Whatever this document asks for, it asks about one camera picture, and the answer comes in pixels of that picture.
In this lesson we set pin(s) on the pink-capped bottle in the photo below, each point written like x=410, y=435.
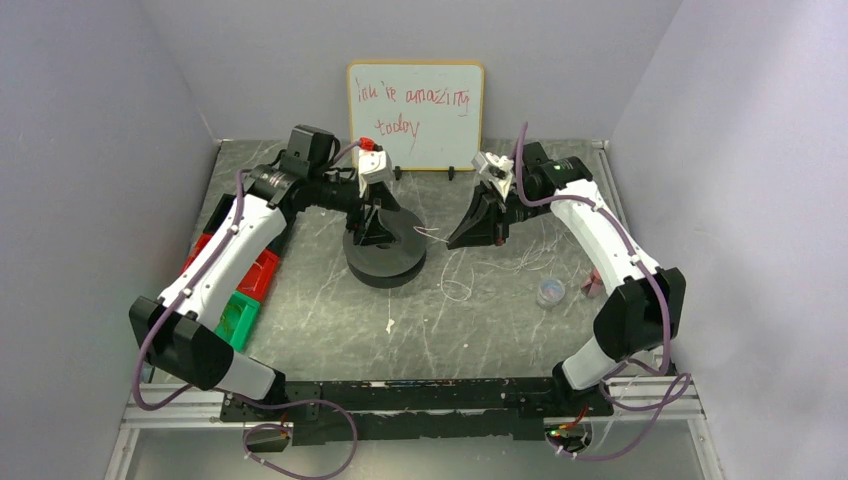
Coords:
x=593, y=285

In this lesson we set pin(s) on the red bin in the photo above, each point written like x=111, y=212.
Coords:
x=256, y=282

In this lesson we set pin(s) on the black bin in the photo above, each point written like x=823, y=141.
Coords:
x=225, y=212

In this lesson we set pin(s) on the green bin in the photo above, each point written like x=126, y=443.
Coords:
x=237, y=320

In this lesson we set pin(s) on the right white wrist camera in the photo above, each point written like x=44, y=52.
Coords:
x=496, y=171

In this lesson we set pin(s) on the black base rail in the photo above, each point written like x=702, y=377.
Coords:
x=522, y=408

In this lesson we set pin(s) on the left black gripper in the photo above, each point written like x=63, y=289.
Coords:
x=370, y=204

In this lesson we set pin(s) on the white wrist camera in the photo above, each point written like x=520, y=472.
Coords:
x=373, y=165
x=496, y=171

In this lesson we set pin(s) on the yellow-framed whiteboard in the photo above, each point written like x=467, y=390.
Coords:
x=428, y=115

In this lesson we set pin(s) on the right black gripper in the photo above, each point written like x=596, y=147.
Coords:
x=491, y=210

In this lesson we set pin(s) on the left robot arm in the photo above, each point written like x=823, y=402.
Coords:
x=176, y=329

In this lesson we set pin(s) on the black cable spool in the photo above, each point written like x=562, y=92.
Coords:
x=395, y=259

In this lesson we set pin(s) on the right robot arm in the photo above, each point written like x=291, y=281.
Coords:
x=644, y=300

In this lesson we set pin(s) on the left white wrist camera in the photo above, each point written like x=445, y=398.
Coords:
x=373, y=165

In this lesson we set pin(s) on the clear round container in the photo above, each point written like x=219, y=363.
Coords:
x=550, y=293

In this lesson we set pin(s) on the aluminium frame rail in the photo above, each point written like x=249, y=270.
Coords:
x=186, y=406

